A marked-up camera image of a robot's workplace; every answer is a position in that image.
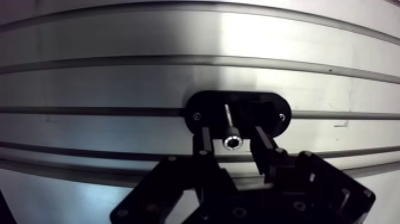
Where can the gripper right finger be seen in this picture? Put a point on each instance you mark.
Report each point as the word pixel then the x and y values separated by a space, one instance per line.
pixel 312 187

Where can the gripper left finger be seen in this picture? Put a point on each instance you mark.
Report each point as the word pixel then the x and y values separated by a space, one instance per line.
pixel 175 187

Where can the steel bolt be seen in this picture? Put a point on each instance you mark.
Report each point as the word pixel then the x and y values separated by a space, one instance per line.
pixel 232 141

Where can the black oval holder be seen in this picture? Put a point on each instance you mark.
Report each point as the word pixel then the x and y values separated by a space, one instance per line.
pixel 206 109

